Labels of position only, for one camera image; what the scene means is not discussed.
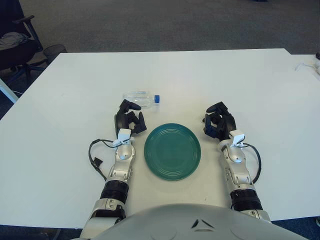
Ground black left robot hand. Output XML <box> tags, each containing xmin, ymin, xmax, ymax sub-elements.
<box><xmin>113</xmin><ymin>99</ymin><xmax>148</xmax><ymax>137</ymax></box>

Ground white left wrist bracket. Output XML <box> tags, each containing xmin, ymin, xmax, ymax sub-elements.
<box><xmin>112</xmin><ymin>128</ymin><xmax>132</xmax><ymax>147</ymax></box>

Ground white thin cable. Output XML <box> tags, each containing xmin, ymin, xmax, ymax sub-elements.
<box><xmin>294</xmin><ymin>61</ymin><xmax>316</xmax><ymax>72</ymax></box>

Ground grey cloth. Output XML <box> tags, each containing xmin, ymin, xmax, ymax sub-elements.
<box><xmin>0</xmin><ymin>31</ymin><xmax>30</xmax><ymax>50</ymax></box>

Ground black mesh wastebasket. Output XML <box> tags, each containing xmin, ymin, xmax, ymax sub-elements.
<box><xmin>43</xmin><ymin>44</ymin><xmax>68</xmax><ymax>63</ymax></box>

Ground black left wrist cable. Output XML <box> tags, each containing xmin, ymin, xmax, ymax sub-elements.
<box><xmin>88</xmin><ymin>138</ymin><xmax>119</xmax><ymax>182</ymax></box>

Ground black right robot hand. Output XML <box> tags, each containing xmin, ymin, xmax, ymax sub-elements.
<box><xmin>201</xmin><ymin>101</ymin><xmax>238</xmax><ymax>140</ymax></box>

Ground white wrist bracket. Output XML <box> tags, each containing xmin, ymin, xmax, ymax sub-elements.
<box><xmin>229</xmin><ymin>129</ymin><xmax>247</xmax><ymax>148</ymax></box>
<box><xmin>112</xmin><ymin>128</ymin><xmax>132</xmax><ymax>147</ymax></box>

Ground silver robot torso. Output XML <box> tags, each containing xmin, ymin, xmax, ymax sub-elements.
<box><xmin>93</xmin><ymin>203</ymin><xmax>320</xmax><ymax>240</ymax></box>

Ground green round plate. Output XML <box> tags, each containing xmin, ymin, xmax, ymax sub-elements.
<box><xmin>143</xmin><ymin>123</ymin><xmax>202</xmax><ymax>182</ymax></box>

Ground clear bottle with blue cap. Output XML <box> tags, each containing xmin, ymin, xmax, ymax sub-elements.
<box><xmin>122</xmin><ymin>90</ymin><xmax>161</xmax><ymax>110</ymax></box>

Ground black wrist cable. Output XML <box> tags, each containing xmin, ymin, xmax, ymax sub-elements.
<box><xmin>88</xmin><ymin>138</ymin><xmax>119</xmax><ymax>182</ymax></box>
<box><xmin>241</xmin><ymin>142</ymin><xmax>262</xmax><ymax>185</ymax></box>

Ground white table leg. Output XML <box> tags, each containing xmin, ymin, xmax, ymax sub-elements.
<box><xmin>0</xmin><ymin>78</ymin><xmax>20</xmax><ymax>104</ymax></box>

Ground black office chair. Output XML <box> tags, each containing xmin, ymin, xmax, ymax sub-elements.
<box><xmin>0</xmin><ymin>14</ymin><xmax>45</xmax><ymax>83</ymax></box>

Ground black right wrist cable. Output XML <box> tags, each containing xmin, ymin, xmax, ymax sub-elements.
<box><xmin>241</xmin><ymin>142</ymin><xmax>262</xmax><ymax>185</ymax></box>

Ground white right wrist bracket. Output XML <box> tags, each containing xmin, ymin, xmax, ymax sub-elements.
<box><xmin>229</xmin><ymin>129</ymin><xmax>247</xmax><ymax>148</ymax></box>

